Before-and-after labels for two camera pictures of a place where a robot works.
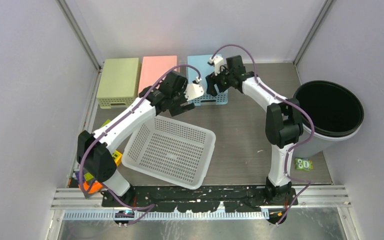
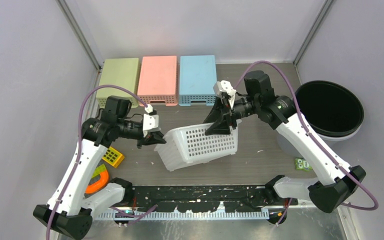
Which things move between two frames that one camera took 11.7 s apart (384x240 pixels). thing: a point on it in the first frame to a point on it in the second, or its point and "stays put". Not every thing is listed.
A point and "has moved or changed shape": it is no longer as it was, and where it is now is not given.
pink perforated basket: (153, 67) stays put
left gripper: (174, 109) to (157, 137)
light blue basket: (201, 62) stays put
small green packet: (303, 164) stays put
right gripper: (212, 80) to (221, 126)
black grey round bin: (337, 114) stays put
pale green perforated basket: (119, 84) stays put
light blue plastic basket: (172, 149) has moved or changed shape
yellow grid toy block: (117, 157) stays put
